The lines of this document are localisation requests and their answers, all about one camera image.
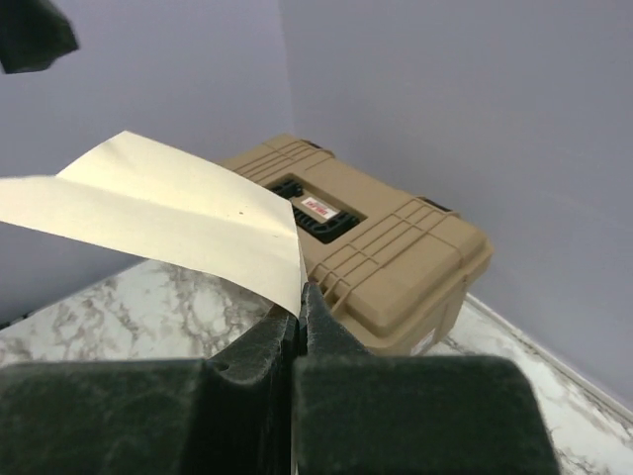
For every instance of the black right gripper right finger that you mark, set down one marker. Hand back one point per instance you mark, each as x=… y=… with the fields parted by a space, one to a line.
x=359 y=413

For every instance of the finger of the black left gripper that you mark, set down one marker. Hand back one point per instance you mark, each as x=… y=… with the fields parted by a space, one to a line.
x=34 y=35

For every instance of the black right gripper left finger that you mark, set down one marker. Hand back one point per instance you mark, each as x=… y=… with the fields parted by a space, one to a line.
x=229 y=414

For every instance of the cream lined letter paper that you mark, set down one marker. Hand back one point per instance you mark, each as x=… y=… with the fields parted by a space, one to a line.
x=142 y=197

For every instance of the tan plastic tool case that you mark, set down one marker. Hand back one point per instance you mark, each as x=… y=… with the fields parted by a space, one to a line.
x=393 y=267

